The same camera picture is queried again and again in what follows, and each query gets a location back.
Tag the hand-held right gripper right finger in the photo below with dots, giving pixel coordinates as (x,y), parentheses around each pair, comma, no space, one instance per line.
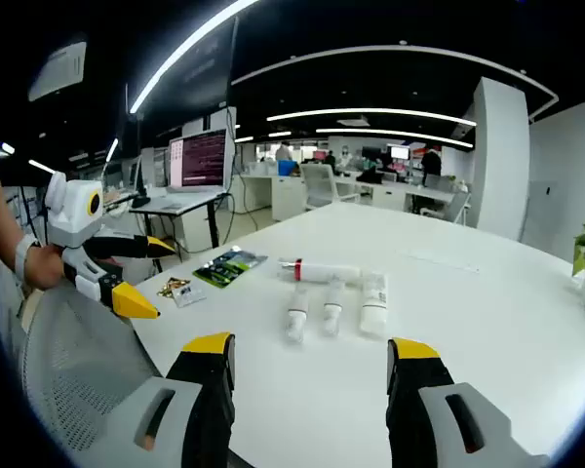
(419,390)

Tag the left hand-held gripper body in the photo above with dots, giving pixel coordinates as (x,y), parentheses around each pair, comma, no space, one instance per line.
(73,209)

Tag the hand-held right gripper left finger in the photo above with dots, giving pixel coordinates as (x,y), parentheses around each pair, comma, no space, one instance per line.
(209,390)

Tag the gold foil packet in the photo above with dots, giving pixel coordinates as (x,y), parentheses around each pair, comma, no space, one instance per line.
(168,287)

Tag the clear plastic bag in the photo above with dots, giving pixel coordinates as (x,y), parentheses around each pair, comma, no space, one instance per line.
(190,296)

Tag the white skincare squeeze tube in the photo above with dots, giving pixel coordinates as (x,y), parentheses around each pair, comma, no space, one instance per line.
(374,312)

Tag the green and black packet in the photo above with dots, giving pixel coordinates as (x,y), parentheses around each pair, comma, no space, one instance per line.
(226,268)

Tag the small white skincare bottle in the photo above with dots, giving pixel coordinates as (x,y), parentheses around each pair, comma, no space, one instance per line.
(296,317)
(331,312)

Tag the red-banded clear-capped skincare bottle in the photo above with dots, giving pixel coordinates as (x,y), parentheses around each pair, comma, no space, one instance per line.
(322,271)

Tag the person's left hand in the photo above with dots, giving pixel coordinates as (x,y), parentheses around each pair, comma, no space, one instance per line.
(44,268)

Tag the black monitor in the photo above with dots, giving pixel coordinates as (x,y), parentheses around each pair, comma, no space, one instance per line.
(140,195)

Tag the black-legged white desk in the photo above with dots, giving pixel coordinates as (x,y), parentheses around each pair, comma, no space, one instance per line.
(175,205)

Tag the white wristband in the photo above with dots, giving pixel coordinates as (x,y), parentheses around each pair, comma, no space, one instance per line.
(23,253)

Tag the laptop with purple screen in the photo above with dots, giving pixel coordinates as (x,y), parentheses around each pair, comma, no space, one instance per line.
(200,158)

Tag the long ceiling light strip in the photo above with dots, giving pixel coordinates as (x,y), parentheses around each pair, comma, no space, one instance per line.
(144,95)

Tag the ceiling air conditioner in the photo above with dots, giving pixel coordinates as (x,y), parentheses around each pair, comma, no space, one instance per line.
(58,68)

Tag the curved ceiling rail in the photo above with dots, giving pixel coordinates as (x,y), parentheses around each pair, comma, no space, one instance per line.
(400,47)

